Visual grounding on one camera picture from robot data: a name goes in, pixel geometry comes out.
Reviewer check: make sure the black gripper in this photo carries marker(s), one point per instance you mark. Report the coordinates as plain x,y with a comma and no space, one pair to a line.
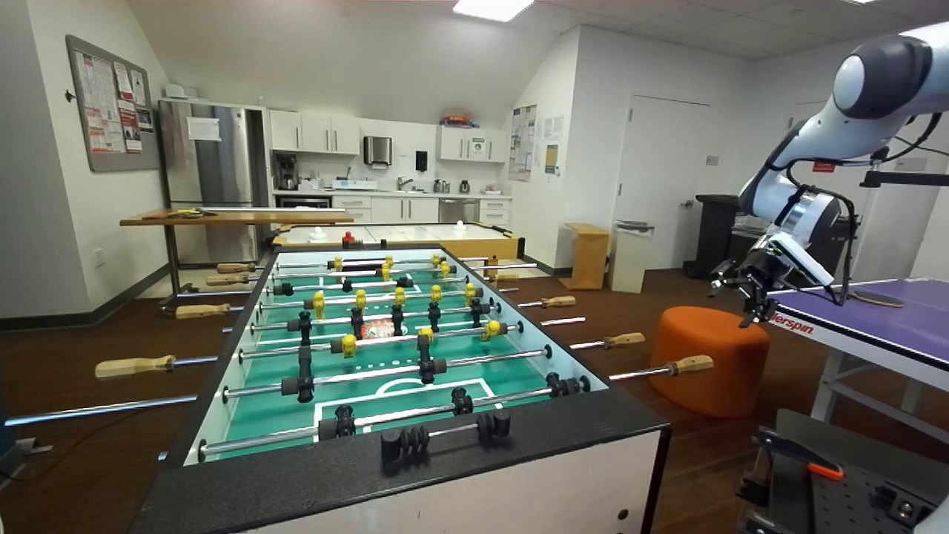
760,273

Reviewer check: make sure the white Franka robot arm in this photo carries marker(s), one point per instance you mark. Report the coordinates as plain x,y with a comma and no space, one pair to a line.
879,77

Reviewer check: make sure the small black trash bin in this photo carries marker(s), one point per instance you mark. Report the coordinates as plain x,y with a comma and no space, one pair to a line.
743,242

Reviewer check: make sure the tall black trash bin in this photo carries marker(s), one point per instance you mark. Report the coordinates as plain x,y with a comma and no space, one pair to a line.
715,233

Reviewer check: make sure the orange round ottoman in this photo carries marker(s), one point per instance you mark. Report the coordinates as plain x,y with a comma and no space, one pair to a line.
706,359

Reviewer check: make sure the white trash can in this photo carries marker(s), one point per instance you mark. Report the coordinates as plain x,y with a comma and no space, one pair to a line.
631,260

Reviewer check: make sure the dark table tennis paddle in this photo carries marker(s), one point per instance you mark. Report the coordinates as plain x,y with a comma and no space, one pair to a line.
879,297

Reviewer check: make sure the white door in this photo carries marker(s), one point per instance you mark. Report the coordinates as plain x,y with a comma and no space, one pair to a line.
655,180

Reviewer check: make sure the purple table tennis table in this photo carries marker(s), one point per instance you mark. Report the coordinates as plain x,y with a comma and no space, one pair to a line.
889,322

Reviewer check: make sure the grey robot mounting platform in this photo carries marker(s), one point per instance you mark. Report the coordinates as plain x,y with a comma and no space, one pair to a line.
869,464

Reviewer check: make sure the steel rod with black figures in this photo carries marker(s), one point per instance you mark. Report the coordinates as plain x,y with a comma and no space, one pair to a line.
428,368
399,318
461,399

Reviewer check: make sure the white air hockey table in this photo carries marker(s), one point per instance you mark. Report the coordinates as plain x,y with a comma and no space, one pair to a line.
415,236

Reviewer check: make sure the red item on cabinet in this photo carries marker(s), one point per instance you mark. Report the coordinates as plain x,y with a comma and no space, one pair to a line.
458,120

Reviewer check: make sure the foosball table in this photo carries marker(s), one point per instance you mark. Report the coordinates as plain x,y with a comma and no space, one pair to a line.
474,494

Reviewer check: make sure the black soap dispenser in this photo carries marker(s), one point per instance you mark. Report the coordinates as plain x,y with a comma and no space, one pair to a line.
422,162

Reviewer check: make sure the white kitchen counter unit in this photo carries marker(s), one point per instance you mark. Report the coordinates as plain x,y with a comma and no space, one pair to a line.
396,209

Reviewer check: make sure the black score counter beads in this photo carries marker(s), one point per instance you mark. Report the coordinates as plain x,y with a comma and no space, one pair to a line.
405,450

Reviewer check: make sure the ceiling light panel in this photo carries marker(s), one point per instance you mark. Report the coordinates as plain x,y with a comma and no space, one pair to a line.
494,9

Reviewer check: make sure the steel rod with yellow figures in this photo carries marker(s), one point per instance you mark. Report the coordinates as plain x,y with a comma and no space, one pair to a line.
359,297
347,344

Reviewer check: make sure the steel paper towel dispenser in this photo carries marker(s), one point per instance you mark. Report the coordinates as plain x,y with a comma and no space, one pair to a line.
378,150

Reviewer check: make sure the red air hockey pusher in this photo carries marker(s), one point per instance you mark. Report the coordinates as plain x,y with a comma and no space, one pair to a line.
347,239

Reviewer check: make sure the black coffee machine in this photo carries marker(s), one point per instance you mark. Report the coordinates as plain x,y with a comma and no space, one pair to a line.
285,171

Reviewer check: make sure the high wooden table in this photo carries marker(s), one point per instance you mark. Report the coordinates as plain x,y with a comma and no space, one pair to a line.
236,218

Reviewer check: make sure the stainless steel refrigerator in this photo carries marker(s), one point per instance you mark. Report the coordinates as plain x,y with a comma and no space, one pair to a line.
206,181

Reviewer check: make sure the grey bulletin board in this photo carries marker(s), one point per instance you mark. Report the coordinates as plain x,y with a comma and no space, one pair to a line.
110,104

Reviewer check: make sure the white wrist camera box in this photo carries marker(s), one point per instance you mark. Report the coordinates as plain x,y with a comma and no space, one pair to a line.
796,260

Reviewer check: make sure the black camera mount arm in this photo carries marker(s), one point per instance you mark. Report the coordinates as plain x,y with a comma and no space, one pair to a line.
906,180

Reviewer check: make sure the yellow wall notice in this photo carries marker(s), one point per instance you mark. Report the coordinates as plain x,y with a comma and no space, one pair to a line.
551,162

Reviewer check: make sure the large wall poster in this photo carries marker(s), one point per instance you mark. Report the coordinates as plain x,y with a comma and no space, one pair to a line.
523,144

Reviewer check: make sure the white wall cabinets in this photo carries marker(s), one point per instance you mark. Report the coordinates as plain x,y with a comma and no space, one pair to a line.
314,131
471,147

